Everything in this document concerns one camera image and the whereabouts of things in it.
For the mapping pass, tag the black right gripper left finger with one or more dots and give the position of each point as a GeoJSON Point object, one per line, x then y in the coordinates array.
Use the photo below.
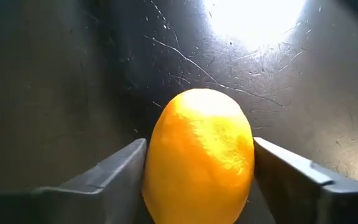
{"type": "Point", "coordinates": [73, 202]}

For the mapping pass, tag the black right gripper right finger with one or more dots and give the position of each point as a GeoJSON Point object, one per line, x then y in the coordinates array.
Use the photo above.
{"type": "Point", "coordinates": [322, 205]}

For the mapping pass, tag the orange-tinted lemon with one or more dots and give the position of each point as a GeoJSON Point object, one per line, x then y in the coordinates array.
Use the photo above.
{"type": "Point", "coordinates": [197, 161]}

